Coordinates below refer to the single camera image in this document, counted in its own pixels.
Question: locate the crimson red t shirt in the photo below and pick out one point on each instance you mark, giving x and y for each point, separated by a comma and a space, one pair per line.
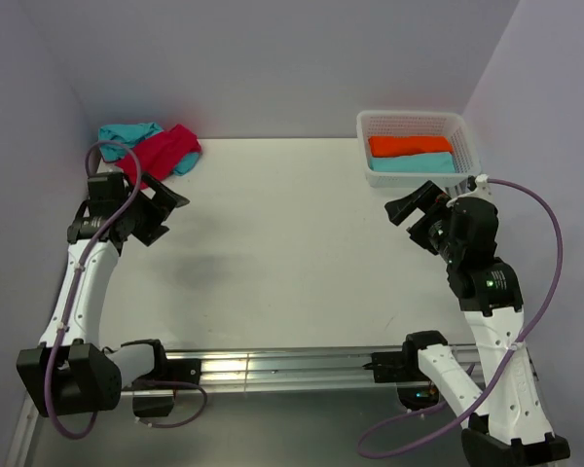
163, 153

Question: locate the crumpled teal t shirt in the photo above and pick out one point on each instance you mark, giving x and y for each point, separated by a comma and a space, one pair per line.
126, 138

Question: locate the white perforated plastic basket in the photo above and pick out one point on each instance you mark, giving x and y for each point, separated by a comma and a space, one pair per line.
411, 123

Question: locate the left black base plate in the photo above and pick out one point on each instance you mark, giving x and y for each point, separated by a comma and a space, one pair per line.
174, 370

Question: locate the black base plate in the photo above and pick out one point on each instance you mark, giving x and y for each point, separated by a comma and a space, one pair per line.
174, 370
389, 367

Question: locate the rolled teal t shirt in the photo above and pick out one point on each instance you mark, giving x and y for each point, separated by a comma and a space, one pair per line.
442, 163

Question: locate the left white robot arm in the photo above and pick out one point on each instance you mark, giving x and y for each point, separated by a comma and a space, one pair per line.
95, 242

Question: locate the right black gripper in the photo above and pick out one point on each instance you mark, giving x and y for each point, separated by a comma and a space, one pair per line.
423, 197

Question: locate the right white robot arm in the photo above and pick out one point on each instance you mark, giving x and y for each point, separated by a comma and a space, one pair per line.
503, 423

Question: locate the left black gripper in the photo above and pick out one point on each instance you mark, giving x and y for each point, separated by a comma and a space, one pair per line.
161, 206

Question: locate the rolled orange t shirt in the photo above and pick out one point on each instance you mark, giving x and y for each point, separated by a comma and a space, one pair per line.
391, 146

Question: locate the aluminium mounting rail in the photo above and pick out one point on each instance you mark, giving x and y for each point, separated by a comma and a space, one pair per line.
272, 367

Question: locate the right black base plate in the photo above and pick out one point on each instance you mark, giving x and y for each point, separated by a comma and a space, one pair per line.
389, 367

